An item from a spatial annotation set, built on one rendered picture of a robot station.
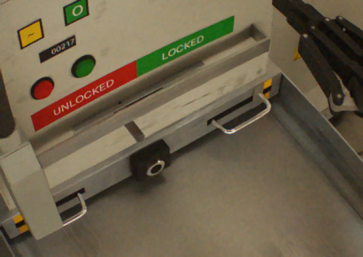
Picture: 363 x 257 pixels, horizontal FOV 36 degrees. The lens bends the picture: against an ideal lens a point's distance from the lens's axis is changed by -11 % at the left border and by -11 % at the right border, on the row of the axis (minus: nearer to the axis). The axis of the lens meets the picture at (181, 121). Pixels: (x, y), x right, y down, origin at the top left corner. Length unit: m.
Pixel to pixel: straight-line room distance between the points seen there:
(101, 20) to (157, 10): 0.08
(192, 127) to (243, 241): 0.20
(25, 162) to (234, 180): 0.44
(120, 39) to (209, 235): 0.35
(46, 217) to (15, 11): 0.26
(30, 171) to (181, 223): 0.36
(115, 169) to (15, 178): 0.31
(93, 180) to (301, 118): 0.38
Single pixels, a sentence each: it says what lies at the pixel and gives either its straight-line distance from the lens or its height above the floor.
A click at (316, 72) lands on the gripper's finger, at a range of 0.62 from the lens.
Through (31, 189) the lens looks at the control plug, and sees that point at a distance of 0.66.
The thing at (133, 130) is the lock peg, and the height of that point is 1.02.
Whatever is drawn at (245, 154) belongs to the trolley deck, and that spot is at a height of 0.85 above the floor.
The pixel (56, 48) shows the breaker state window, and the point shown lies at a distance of 0.69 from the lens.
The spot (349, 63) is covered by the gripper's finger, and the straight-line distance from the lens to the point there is 0.62.
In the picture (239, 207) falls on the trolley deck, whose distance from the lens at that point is 0.96.
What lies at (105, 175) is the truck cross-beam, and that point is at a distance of 0.92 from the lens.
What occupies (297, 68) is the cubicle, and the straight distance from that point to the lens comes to 1.65.
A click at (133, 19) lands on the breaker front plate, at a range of 0.73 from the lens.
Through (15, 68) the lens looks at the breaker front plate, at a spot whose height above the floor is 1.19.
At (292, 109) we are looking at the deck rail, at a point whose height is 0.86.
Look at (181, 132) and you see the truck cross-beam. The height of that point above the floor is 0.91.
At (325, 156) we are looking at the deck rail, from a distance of 1.03.
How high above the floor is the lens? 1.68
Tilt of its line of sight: 53 degrees down
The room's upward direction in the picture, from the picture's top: 1 degrees clockwise
